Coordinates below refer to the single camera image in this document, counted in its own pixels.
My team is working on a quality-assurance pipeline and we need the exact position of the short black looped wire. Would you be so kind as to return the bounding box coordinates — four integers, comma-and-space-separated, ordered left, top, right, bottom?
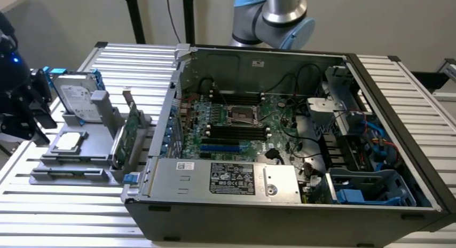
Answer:
198, 76, 215, 97

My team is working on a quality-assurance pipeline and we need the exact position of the long blue expansion slot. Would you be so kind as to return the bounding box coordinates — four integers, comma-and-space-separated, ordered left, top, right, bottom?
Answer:
200, 144, 242, 153

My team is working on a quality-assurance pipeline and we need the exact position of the long black arched wire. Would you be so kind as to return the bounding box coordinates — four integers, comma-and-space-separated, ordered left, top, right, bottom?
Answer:
275, 63, 324, 97

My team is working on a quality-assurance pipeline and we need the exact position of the silver CPU chip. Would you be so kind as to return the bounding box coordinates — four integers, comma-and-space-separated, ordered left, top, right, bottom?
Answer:
58, 133, 84, 150

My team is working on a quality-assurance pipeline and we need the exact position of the thin black hanging cable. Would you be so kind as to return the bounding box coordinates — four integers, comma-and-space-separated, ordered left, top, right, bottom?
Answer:
164, 0, 182, 43

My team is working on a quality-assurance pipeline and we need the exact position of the black RAM slot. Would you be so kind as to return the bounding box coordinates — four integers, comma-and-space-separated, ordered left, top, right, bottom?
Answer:
212, 91, 264, 97
206, 132, 270, 137
212, 95, 264, 100
207, 125, 268, 130
206, 129, 270, 134
206, 136, 271, 141

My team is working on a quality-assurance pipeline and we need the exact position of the red data wire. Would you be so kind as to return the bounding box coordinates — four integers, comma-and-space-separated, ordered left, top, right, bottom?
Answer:
376, 140, 400, 165

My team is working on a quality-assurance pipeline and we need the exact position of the hard disk with blue rails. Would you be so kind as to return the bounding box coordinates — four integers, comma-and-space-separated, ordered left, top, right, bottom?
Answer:
43, 67, 106, 123

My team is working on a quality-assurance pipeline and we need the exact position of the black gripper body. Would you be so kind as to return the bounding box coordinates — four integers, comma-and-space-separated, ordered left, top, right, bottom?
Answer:
0, 11, 38, 138

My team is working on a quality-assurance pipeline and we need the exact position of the grey parts rack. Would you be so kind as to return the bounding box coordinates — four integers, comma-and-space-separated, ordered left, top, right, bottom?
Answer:
30, 90, 159, 187

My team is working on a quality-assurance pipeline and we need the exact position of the blue case latch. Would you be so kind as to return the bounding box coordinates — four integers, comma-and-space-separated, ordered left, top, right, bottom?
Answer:
122, 172, 140, 185

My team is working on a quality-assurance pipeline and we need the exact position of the grey metal drive cage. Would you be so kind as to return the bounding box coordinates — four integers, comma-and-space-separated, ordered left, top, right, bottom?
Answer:
322, 65, 376, 138

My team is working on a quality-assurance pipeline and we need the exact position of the black open PC case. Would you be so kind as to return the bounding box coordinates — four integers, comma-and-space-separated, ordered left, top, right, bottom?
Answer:
122, 43, 456, 245

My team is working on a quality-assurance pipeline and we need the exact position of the CPU socket metal frame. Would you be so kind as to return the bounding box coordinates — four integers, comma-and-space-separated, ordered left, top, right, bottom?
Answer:
226, 104, 264, 125

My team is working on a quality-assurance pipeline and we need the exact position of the black stand pole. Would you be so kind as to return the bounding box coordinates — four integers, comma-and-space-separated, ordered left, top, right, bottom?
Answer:
182, 0, 198, 44
123, 0, 148, 44

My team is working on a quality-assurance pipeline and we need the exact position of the silver power supply unit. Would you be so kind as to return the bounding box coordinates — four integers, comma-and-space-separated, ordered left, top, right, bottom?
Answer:
139, 158, 304, 205

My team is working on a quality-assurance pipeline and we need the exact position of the blue data wire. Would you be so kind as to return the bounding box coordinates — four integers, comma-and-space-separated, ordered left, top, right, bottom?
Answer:
362, 119, 388, 170

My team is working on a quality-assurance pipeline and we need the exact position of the green RAM stick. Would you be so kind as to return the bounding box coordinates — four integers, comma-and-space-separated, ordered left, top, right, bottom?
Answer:
50, 172, 103, 177

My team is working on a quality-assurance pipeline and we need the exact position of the green graphics card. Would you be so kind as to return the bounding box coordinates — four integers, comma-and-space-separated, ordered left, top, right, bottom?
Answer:
110, 90, 143, 169

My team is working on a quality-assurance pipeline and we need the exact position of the aluminium side table frame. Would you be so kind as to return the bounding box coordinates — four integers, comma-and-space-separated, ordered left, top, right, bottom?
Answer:
410, 58, 456, 102

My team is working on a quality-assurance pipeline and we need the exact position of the green motherboard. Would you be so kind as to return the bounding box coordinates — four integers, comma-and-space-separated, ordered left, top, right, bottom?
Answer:
178, 92, 306, 165

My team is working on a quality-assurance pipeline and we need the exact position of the short black expansion slot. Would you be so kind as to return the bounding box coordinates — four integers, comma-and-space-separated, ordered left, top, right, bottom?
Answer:
199, 152, 239, 160

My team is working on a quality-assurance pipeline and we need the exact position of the blue plastic disk bay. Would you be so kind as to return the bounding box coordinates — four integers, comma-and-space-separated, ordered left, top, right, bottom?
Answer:
324, 167, 419, 207

